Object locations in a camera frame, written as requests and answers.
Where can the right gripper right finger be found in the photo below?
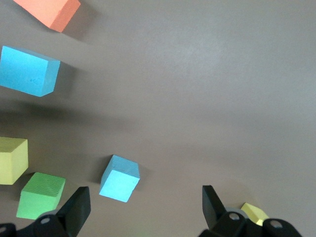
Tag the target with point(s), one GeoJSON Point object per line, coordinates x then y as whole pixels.
{"type": "Point", "coordinates": [213, 209]}

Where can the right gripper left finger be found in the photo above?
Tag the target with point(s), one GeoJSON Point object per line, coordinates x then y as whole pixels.
{"type": "Point", "coordinates": [74, 212]}

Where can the green foam cube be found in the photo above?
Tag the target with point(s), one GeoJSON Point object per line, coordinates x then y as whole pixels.
{"type": "Point", "coordinates": [39, 197]}

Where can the blue foam cube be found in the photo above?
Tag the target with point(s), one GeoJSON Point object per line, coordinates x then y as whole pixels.
{"type": "Point", "coordinates": [24, 69]}
{"type": "Point", "coordinates": [118, 182]}

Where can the yellow foam cube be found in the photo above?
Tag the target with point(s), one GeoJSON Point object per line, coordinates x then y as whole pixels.
{"type": "Point", "coordinates": [11, 160]}
{"type": "Point", "coordinates": [254, 212]}

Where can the orange foam cube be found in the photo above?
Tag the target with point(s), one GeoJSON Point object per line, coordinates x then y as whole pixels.
{"type": "Point", "coordinates": [49, 12]}

